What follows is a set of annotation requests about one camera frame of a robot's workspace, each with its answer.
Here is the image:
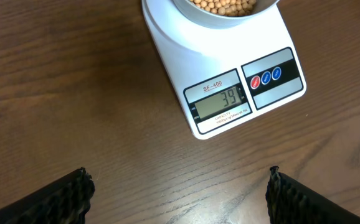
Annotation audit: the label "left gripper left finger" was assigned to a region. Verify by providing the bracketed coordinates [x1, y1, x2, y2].
[0, 167, 95, 224]

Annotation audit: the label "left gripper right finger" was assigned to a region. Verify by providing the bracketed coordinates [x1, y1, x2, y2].
[265, 166, 360, 224]

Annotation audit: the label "white digital kitchen scale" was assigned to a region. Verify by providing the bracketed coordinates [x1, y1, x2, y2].
[142, 0, 307, 139]

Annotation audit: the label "grey round bowl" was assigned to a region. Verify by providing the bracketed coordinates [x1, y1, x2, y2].
[173, 0, 279, 29]

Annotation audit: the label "soybeans in bowl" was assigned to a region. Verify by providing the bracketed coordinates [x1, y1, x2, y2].
[189, 0, 257, 17]

